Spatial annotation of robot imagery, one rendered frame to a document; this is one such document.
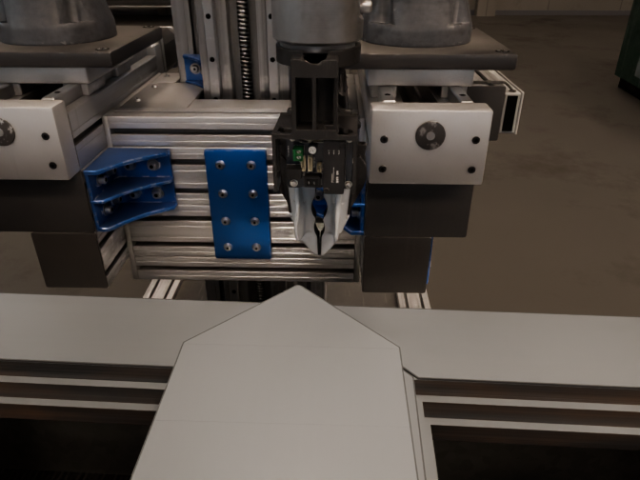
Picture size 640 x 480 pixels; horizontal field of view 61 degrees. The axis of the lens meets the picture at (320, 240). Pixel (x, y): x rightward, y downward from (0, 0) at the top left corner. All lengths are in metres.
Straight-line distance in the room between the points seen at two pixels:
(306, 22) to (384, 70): 0.29
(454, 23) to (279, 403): 0.54
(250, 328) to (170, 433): 0.12
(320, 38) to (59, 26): 0.45
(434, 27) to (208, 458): 0.56
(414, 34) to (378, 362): 0.44
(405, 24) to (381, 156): 0.18
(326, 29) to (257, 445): 0.30
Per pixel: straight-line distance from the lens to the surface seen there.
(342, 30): 0.45
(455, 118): 0.64
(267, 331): 0.47
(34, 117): 0.71
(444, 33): 0.74
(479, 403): 0.45
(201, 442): 0.40
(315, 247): 0.56
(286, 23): 0.45
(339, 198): 0.51
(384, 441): 0.39
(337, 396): 0.41
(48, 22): 0.82
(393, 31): 0.74
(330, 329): 0.47
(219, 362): 0.45
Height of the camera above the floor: 1.16
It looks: 29 degrees down
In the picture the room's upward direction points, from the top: straight up
